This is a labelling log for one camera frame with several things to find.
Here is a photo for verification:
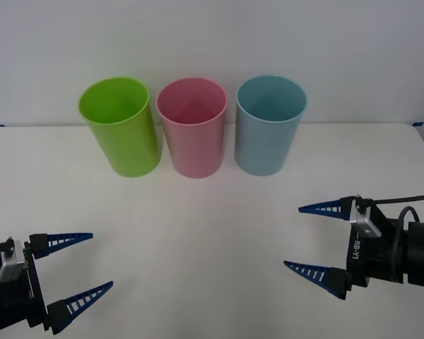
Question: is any pale blue plastic bin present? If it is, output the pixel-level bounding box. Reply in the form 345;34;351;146
233;74;308;177

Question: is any green plastic bin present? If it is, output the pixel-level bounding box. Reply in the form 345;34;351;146
77;75;163;178

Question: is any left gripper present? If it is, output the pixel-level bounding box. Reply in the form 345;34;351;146
0;232;114;335

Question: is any pink plastic bin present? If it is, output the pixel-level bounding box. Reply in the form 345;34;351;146
155;77;228;179

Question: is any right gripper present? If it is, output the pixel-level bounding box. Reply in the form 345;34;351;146
283;196;409;301

